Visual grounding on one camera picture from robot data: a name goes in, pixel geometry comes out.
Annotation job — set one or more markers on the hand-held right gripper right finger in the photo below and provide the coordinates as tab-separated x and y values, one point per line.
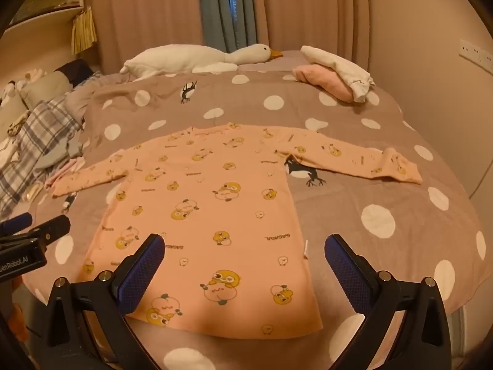
345	275

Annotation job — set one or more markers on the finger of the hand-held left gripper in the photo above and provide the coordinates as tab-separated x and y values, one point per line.
17	221
54	227

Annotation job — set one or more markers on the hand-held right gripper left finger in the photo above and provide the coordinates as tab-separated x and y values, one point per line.
141	275

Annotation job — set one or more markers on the pink cartoon print shirt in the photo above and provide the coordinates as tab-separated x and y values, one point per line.
215	219

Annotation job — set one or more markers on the light pink cloth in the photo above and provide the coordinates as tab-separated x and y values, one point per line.
63	171

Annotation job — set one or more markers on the brown polka dot blanket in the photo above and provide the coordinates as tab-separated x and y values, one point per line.
346	216

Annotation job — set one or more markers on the orange object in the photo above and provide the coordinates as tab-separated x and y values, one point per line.
20	322

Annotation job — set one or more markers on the plaid cloth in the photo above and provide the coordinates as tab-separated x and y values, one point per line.
36	142

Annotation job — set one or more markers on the beige pillow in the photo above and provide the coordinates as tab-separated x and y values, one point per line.
44	86

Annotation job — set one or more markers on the dark pillow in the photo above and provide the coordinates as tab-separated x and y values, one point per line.
77	70

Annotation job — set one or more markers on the cream bedside shelf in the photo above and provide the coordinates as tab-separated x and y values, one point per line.
42	27

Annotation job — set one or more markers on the yellow tassel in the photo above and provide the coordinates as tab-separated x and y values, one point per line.
84	31

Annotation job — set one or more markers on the pink folded cloth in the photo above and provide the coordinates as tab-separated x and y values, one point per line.
319	78

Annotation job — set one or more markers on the white folded cloth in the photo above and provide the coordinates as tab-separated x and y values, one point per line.
341	65

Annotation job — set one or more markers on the pink curtain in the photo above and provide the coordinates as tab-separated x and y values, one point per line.
146	11
308	7

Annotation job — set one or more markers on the blue curtain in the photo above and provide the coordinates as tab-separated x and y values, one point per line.
227	7

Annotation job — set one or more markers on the white wall socket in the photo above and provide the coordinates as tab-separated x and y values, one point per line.
475	52

